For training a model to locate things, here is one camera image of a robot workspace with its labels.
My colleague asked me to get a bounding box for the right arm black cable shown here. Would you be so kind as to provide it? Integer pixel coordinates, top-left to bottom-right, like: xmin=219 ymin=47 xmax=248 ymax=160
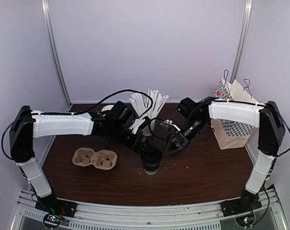
xmin=148 ymin=117 xmax=176 ymax=141

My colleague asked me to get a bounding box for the aluminium corner post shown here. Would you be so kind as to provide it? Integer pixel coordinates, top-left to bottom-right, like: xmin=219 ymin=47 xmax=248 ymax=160
xmin=41 ymin=0 xmax=72 ymax=107
xmin=230 ymin=0 xmax=253 ymax=83

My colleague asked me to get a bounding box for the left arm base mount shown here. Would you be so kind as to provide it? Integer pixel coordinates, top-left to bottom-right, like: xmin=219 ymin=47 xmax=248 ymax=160
xmin=35 ymin=195 xmax=77 ymax=218

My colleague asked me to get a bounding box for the aluminium front frame rail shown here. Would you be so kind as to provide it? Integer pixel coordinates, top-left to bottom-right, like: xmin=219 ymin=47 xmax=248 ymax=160
xmin=10 ymin=189 xmax=287 ymax=230

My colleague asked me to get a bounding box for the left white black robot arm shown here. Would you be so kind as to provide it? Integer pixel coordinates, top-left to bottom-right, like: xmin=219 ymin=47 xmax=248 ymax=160
xmin=9 ymin=101 xmax=155 ymax=213

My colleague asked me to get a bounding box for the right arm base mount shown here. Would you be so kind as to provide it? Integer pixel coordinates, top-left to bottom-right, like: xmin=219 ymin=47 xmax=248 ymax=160
xmin=220 ymin=198 xmax=262 ymax=217

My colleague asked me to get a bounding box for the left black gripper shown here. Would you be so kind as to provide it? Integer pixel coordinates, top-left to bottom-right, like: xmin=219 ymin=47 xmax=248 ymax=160
xmin=109 ymin=122 xmax=152 ymax=153

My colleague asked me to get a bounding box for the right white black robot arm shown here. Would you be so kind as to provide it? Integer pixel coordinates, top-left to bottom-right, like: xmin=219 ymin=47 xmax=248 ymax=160
xmin=164 ymin=97 xmax=285 ymax=212

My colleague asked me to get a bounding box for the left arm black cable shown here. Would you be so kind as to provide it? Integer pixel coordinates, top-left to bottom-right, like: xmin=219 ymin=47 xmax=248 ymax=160
xmin=1 ymin=89 xmax=154 ymax=160

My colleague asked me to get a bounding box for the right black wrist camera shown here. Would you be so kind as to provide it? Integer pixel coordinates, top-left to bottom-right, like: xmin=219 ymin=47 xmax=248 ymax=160
xmin=158 ymin=119 xmax=181 ymax=131

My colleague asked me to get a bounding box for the checkered paper takeout bag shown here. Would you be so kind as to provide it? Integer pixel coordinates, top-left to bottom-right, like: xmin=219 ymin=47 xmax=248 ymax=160
xmin=211 ymin=69 xmax=257 ymax=150

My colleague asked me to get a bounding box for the bundle of wrapped white straws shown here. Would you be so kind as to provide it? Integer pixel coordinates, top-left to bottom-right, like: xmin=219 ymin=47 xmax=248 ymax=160
xmin=129 ymin=89 xmax=169 ymax=119

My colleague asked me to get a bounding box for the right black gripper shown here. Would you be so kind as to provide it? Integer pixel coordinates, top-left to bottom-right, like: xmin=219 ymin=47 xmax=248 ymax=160
xmin=164 ymin=117 xmax=209 ymax=156

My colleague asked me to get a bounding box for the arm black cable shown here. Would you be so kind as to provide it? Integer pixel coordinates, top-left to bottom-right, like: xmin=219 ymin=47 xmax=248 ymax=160
xmin=148 ymin=117 xmax=176 ymax=141
xmin=1 ymin=89 xmax=154 ymax=160

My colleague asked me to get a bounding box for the single black paper cup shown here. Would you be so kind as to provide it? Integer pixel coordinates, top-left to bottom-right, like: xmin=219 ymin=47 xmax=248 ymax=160
xmin=141 ymin=160 xmax=161 ymax=175

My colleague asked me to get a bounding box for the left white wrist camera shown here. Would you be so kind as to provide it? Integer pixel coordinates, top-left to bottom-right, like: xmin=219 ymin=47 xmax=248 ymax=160
xmin=129 ymin=116 xmax=150 ymax=134

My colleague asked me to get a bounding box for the right aluminium corner post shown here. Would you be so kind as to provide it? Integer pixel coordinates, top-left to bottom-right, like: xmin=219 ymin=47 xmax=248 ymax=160
xmin=230 ymin=0 xmax=253 ymax=83

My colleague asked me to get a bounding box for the stack of paper cups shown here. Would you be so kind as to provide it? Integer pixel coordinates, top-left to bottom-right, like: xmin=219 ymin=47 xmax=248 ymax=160
xmin=101 ymin=104 xmax=114 ymax=112

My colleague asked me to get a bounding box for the left aluminium corner post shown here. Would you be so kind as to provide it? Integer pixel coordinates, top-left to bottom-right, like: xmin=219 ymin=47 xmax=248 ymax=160
xmin=41 ymin=0 xmax=72 ymax=107

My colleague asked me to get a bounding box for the cardboard cup carrier tray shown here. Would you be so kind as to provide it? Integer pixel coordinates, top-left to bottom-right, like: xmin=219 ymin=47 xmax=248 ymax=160
xmin=72 ymin=148 xmax=117 ymax=171

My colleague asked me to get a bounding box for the black coffee cup lid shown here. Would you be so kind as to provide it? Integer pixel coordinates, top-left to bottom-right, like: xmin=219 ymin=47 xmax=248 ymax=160
xmin=140 ymin=147 xmax=162 ymax=164

